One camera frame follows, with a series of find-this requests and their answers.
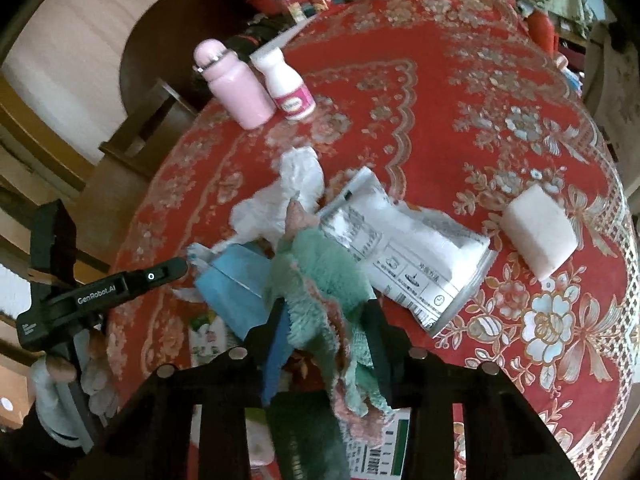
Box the green printed small packet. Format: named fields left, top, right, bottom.
left=190, top=310, right=242, bottom=368

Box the blue face mask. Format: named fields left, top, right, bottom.
left=187, top=242, right=286, bottom=343

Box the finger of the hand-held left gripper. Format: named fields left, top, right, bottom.
left=125, top=257, right=191, bottom=292

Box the red floral tablecloth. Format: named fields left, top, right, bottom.
left=105, top=0, right=636, bottom=480

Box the person's left hand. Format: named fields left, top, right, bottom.
left=45, top=329, right=122, bottom=418

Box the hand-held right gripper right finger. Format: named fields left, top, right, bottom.
left=366, top=301, right=576, bottom=480

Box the white printed plastic bag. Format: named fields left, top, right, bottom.
left=315, top=166, right=496, bottom=338

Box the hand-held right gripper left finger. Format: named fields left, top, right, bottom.
left=85, top=304, right=290, bottom=480

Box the white foam block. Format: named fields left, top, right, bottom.
left=500, top=183, right=580, bottom=282

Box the green pink fluffy cloth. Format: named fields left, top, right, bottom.
left=262, top=197, right=397, bottom=441

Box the red thermos flask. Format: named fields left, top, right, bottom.
left=525, top=10, right=558, bottom=56

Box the white bottle pink label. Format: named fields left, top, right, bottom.
left=250, top=46, right=317, bottom=122

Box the brown wooden chair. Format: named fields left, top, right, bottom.
left=97, top=77, right=201, bottom=181

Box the white crumpled tissue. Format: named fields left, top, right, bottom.
left=229, top=146, right=326, bottom=246

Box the green white barcode carton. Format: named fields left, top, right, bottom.
left=345, top=405, right=416, bottom=480

